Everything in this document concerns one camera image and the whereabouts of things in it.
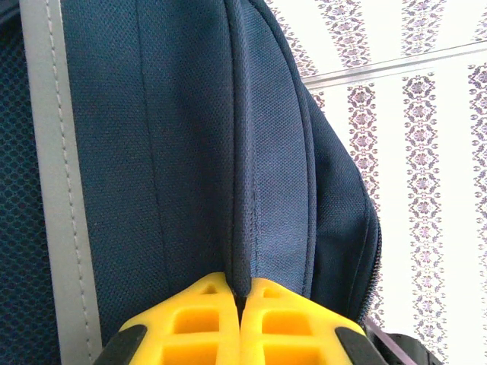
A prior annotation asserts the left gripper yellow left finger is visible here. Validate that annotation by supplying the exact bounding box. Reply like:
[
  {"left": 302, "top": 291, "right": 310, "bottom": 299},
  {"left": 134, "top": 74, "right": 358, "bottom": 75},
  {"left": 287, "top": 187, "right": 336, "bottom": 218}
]
[{"left": 93, "top": 271, "right": 243, "bottom": 365}]

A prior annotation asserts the navy blue backpack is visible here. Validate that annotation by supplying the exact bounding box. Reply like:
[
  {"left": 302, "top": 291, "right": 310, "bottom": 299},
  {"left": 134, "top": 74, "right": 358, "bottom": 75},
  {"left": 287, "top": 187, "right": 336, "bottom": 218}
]
[{"left": 0, "top": 0, "right": 384, "bottom": 365}]

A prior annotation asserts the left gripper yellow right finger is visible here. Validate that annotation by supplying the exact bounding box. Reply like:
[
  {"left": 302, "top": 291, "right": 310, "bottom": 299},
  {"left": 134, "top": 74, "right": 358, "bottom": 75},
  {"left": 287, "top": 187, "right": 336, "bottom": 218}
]
[{"left": 241, "top": 277, "right": 387, "bottom": 365}]

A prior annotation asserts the aluminium frame post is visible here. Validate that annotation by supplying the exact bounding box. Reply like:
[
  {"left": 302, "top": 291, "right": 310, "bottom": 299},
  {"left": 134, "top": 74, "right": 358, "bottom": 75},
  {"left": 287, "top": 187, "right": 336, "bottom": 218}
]
[{"left": 302, "top": 40, "right": 487, "bottom": 89}]

